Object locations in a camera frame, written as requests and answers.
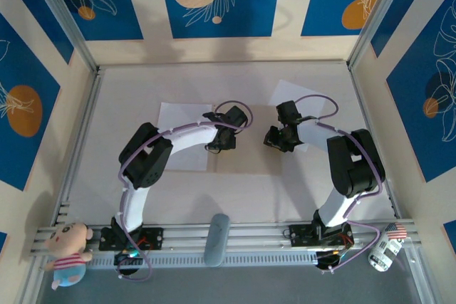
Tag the white paper sheet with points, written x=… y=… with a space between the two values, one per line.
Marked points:
x=178 y=111
x=285 y=92

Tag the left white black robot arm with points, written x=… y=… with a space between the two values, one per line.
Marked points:
x=189 y=138

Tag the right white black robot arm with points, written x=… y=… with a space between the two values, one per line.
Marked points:
x=317 y=136

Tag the black controller board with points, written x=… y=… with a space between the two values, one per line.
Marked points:
x=124 y=259
x=329 y=259

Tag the white can with flag print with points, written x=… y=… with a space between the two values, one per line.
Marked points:
x=386 y=247

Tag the plush doll striped shirt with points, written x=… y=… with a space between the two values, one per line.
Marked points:
x=67 y=247

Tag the aluminium table side rail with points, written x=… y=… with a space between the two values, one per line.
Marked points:
x=90 y=104
x=367 y=104

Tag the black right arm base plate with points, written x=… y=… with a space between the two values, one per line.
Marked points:
x=299 y=234

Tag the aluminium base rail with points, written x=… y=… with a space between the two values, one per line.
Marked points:
x=249 y=236

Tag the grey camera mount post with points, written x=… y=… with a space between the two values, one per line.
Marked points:
x=216 y=240

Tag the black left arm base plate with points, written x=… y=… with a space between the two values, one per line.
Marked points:
x=155 y=238

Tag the aluminium frame post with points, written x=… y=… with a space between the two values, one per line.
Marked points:
x=60 y=8
x=374 y=15

